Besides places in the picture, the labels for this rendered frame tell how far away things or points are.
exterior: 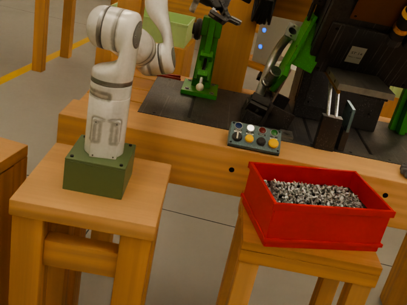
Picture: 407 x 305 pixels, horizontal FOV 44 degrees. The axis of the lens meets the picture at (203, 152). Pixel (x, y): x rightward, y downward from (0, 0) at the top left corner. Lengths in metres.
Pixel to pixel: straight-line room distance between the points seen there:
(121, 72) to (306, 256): 0.60
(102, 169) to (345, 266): 0.62
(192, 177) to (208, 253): 1.11
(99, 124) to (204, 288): 1.34
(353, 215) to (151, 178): 0.50
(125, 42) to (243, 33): 0.94
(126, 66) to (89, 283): 1.34
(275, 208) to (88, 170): 0.43
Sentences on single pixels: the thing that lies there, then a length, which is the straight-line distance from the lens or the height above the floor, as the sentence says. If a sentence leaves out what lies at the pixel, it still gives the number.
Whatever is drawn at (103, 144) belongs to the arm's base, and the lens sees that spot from 1.16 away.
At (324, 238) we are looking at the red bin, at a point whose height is 0.83.
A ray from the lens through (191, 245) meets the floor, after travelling 2.57.
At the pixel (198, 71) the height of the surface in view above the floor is 0.99.
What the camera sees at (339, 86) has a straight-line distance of 1.45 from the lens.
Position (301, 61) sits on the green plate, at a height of 1.13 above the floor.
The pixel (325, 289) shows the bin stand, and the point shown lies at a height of 0.56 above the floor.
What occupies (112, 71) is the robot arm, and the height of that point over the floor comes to 1.14.
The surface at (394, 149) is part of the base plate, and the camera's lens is 1.80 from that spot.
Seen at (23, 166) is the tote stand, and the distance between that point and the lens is 1.55.
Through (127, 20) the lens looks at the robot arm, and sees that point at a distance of 1.08.
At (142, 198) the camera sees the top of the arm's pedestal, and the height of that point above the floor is 0.85.
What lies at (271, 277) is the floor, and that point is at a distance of 2.51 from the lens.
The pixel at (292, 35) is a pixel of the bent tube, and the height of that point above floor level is 1.19.
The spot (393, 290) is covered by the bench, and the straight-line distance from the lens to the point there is 2.55.
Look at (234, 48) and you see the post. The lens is 1.96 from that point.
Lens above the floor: 1.45
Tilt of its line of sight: 24 degrees down
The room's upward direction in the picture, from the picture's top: 12 degrees clockwise
